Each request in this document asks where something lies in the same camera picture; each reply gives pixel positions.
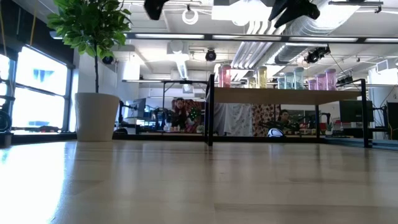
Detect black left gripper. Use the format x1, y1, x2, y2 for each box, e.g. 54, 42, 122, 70
143, 0, 170, 21

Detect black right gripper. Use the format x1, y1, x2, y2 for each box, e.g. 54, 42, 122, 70
267, 0, 321, 29

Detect red pill bottle white cap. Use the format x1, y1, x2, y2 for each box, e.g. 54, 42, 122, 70
218, 64, 232, 88

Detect person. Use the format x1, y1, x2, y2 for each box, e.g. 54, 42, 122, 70
273, 109, 299, 134
169, 98, 192, 133

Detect floral patterned partition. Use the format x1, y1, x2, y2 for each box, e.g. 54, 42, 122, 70
251, 104, 282, 137

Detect white curtain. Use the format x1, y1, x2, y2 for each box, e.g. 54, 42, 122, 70
213, 103, 253, 137

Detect white black round object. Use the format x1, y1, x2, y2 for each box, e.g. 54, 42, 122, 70
267, 128, 285, 138

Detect black computer monitor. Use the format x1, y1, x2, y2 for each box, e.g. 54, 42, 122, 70
338, 99, 374, 124

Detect green potted plant white pot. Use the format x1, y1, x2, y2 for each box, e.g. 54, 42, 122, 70
46, 0, 133, 142

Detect wooden shelf black metal frame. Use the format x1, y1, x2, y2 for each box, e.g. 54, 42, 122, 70
205, 73, 371, 149

